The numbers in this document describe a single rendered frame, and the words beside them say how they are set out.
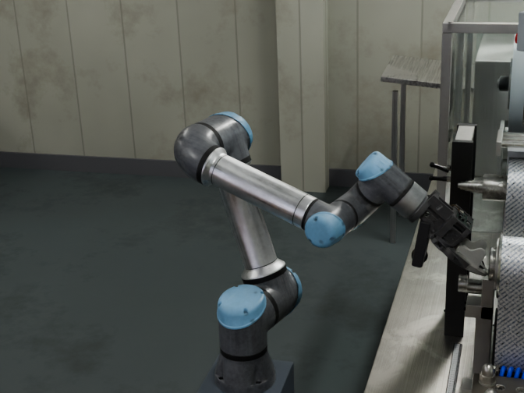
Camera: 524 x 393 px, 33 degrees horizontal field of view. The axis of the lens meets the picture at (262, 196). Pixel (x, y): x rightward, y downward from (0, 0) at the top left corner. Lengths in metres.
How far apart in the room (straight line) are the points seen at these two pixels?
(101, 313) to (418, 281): 2.20
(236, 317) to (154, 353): 2.06
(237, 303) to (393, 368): 0.44
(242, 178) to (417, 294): 0.85
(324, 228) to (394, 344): 0.61
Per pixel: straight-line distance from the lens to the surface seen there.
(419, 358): 2.30
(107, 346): 4.21
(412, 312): 2.51
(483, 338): 2.11
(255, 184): 1.93
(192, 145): 2.01
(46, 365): 4.14
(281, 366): 2.26
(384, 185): 1.91
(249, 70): 5.87
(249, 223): 2.14
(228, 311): 2.07
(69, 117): 6.47
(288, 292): 2.20
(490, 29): 2.82
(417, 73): 4.87
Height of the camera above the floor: 2.11
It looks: 21 degrees down
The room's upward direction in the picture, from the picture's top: 2 degrees counter-clockwise
